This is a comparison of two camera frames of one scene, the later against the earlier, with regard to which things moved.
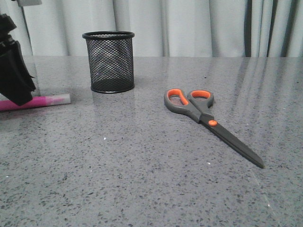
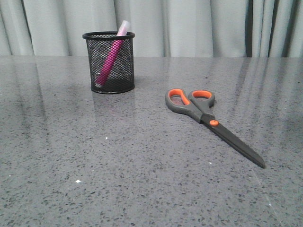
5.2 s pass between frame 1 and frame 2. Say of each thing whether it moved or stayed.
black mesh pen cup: stayed
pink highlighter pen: moved
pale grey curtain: stayed
